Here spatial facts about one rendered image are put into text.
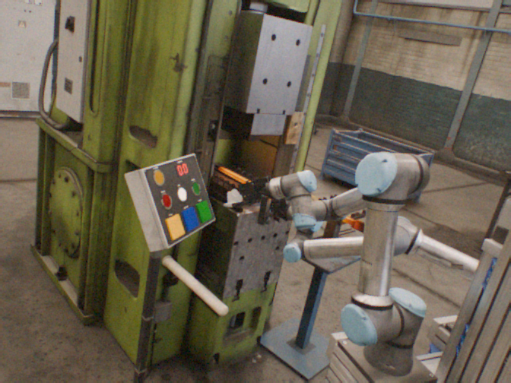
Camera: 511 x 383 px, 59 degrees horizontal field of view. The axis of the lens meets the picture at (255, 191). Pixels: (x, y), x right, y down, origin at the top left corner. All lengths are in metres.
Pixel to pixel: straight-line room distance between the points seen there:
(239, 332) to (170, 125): 1.22
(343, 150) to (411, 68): 4.77
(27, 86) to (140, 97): 4.91
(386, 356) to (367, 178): 0.55
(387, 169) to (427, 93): 9.14
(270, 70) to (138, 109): 0.67
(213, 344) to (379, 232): 1.38
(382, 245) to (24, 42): 6.23
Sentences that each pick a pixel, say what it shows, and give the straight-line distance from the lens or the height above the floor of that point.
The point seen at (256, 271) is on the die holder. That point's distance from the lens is 2.30.
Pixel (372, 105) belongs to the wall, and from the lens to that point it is 10.97.
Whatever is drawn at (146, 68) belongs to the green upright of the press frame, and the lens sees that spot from 2.22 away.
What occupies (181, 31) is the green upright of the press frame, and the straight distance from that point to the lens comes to 1.90.
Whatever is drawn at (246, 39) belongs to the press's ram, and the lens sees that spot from 1.97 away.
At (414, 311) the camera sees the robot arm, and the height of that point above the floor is 1.03.
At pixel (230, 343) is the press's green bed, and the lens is 2.49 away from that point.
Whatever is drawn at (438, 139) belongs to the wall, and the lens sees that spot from 10.11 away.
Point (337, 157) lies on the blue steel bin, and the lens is 6.18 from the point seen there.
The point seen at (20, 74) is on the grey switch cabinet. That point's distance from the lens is 7.04.
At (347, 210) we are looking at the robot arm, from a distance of 1.53.
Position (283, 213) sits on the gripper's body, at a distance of 2.02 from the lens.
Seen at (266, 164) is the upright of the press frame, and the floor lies 1.05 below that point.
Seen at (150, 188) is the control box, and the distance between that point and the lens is 1.53.
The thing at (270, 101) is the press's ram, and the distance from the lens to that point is 2.02.
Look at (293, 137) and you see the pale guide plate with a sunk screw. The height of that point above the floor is 1.22.
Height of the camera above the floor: 1.67
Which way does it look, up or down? 19 degrees down
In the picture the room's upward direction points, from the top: 11 degrees clockwise
